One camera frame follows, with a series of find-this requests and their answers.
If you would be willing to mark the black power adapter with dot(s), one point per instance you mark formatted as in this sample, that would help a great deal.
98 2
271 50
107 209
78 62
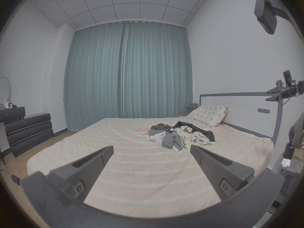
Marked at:
15 179

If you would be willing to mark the white printed pillow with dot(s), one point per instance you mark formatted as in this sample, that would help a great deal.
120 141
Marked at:
206 115

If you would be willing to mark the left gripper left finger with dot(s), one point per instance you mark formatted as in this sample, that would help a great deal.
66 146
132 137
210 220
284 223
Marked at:
71 177

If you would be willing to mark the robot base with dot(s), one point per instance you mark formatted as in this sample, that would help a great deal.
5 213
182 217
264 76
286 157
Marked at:
287 185

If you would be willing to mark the black garment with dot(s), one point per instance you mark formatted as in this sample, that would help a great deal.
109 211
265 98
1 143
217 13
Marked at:
207 133

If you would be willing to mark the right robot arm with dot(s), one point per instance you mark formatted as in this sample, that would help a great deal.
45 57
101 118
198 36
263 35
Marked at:
289 151

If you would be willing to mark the grey bedside table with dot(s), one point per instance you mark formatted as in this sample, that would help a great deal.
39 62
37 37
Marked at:
184 114

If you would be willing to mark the bed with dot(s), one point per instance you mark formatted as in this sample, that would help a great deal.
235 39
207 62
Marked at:
142 165

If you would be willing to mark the white printed pyjama top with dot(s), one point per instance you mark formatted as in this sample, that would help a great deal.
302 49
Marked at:
192 139

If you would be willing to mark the dark chest of drawers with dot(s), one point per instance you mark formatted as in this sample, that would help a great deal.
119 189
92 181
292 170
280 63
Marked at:
28 132

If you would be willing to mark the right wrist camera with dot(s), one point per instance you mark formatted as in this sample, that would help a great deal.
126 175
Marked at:
287 77

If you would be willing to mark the grey and white garment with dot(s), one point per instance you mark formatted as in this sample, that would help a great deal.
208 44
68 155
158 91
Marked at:
168 142

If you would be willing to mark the round white framed mirror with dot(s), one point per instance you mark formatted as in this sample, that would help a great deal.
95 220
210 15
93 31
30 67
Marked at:
4 89

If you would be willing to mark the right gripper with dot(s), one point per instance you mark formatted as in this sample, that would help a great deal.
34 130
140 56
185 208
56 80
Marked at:
287 91

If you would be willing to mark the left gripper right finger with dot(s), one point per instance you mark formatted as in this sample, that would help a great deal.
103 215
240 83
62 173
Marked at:
234 175

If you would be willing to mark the pink garment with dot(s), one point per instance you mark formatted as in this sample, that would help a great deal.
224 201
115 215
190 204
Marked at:
140 129

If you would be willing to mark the dark grey garment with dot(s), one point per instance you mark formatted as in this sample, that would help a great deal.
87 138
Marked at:
159 127

